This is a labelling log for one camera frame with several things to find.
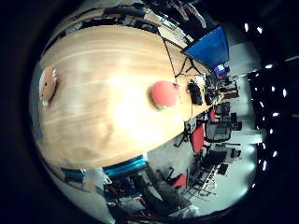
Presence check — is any thin black cable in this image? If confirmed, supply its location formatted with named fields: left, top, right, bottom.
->
left=162, top=36, right=183, bottom=105

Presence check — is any red round plush toy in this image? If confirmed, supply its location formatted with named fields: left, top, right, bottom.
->
left=149, top=79, right=181, bottom=112

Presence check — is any small lit monitor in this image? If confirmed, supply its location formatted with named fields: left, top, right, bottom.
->
left=214, top=63, right=230, bottom=77

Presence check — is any black tripod stand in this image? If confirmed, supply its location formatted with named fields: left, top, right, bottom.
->
left=174, top=55, right=204, bottom=78

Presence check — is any black device on table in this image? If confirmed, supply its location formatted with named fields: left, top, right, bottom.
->
left=204, top=87, right=219, bottom=106
left=186, top=79, right=204, bottom=106

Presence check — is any red chair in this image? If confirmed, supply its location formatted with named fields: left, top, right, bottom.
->
left=170, top=173, right=188, bottom=189
left=190, top=123, right=206, bottom=153

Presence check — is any black office chair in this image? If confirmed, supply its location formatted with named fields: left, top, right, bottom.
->
left=204, top=120, right=234, bottom=144

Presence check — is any blue metal bar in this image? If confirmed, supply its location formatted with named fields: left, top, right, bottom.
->
left=102, top=153, right=149, bottom=179

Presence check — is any blue board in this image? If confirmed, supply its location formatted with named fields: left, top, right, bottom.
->
left=181, top=25, right=231, bottom=70

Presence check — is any brown gingerbread plush toy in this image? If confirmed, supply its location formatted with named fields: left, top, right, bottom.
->
left=38, top=65, right=60, bottom=107

